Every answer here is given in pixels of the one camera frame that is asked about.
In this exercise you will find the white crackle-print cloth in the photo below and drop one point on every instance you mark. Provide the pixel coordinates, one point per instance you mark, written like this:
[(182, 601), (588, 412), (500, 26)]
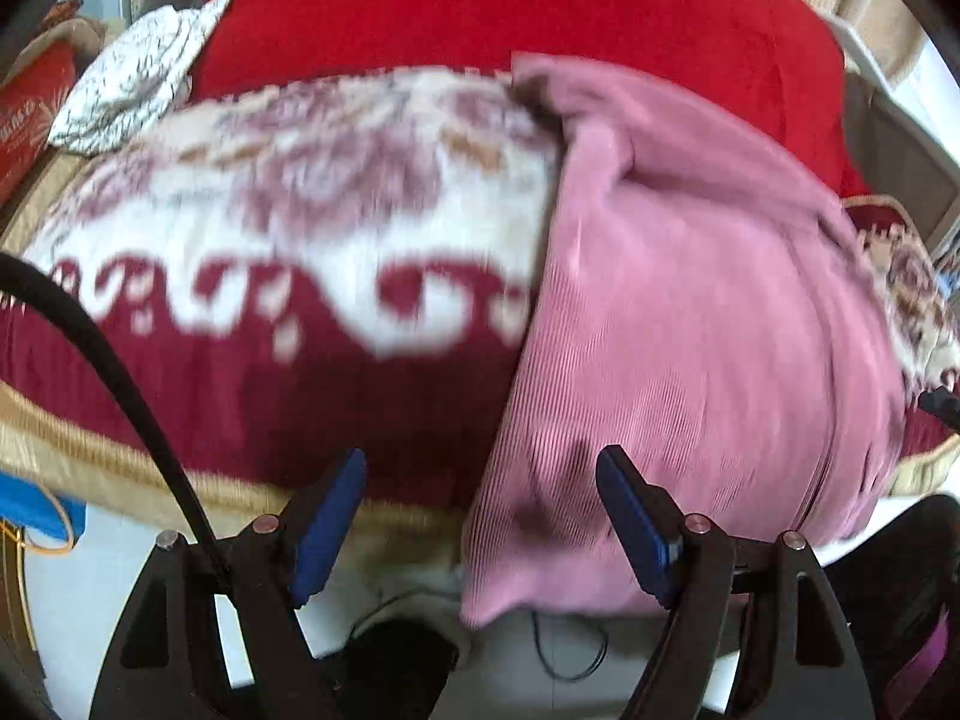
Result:
[(127, 82)]

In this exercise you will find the red quilt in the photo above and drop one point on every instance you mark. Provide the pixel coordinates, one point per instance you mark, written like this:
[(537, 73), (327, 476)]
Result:
[(510, 7)]

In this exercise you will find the black floor object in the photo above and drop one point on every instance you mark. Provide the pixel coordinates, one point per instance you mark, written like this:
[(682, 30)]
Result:
[(397, 667)]

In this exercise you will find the floral plush blanket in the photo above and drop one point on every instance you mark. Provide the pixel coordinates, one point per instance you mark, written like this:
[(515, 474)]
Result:
[(300, 255)]

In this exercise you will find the pink ribbed garment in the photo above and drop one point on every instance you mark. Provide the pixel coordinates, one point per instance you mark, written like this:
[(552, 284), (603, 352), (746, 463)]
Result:
[(675, 330)]

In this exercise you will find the grey bed frame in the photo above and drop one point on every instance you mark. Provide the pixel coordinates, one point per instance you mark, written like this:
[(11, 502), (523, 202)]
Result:
[(900, 150)]

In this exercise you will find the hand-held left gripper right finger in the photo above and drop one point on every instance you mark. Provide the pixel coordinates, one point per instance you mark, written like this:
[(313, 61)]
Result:
[(637, 525)]

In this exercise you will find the white window shelf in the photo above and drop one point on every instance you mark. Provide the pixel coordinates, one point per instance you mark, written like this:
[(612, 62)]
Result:
[(855, 41)]

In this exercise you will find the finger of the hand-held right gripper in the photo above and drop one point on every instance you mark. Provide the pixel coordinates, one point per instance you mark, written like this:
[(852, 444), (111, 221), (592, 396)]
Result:
[(943, 406)]

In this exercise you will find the red printed box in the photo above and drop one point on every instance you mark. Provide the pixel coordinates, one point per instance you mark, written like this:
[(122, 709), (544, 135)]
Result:
[(26, 112)]

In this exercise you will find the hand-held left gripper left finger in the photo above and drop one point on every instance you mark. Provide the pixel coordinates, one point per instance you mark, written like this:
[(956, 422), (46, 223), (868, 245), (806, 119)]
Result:
[(330, 525)]

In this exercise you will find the dark cloth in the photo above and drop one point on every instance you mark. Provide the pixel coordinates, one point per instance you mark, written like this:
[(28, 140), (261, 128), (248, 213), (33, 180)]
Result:
[(915, 600)]

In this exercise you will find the blue cloth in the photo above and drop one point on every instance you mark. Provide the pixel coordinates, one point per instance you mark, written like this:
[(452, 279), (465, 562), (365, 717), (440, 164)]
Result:
[(30, 510)]

